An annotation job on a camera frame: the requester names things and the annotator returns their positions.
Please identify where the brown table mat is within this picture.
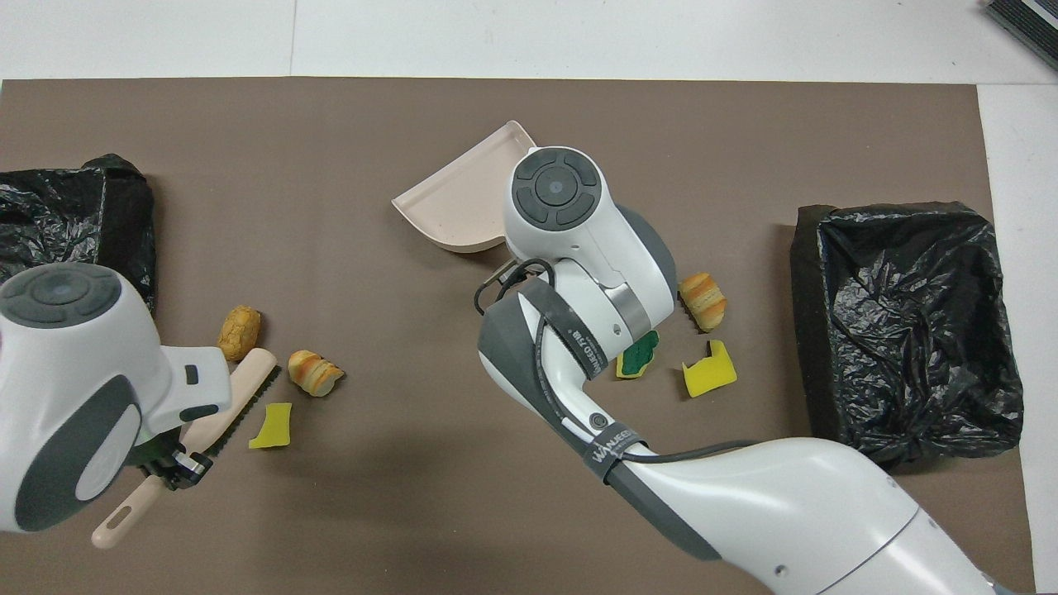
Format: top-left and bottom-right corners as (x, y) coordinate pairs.
(0, 78), (1036, 595)

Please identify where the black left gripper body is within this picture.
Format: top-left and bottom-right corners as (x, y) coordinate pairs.
(132, 430), (216, 493)

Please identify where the black bag-lined bin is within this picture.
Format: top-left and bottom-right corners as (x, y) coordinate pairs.
(0, 154), (156, 315)
(789, 201), (1024, 477)

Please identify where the green yellow sponge piece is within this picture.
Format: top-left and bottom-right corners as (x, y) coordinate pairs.
(616, 331), (660, 379)

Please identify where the notched yellow sponge piece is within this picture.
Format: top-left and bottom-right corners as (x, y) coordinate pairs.
(682, 340), (737, 398)

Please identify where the orange striped bread piece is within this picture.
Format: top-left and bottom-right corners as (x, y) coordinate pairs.
(678, 273), (727, 332)
(288, 350), (346, 397)

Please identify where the beige plastic dustpan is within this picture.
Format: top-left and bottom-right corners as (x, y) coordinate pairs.
(392, 121), (538, 253)

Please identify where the black ribbed device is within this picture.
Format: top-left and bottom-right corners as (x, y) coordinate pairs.
(985, 0), (1058, 72)

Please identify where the beige hand brush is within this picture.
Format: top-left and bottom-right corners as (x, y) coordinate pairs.
(91, 348), (282, 552)

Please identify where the brown potato-shaped bun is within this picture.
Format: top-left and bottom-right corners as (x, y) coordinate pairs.
(217, 305), (262, 363)

